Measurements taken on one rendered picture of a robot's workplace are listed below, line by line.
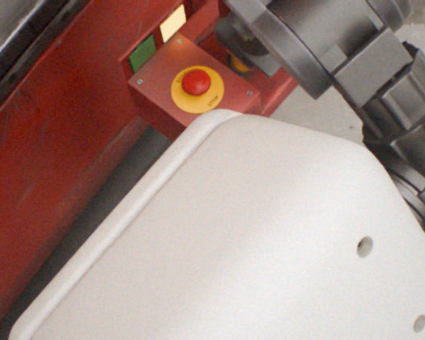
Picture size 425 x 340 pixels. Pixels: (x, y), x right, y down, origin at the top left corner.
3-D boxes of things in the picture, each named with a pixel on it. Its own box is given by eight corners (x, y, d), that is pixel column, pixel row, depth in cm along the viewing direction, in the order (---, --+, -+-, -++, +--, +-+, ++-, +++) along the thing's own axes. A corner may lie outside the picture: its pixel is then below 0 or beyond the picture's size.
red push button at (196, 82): (199, 110, 103) (197, 99, 99) (177, 93, 104) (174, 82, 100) (218, 89, 104) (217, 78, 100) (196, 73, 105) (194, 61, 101)
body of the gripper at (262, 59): (242, 2, 104) (250, -19, 97) (297, 49, 104) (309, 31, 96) (211, 32, 103) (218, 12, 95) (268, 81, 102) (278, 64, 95)
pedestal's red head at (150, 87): (216, 177, 111) (207, 130, 95) (137, 114, 116) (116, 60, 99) (300, 82, 116) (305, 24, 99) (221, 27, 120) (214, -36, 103)
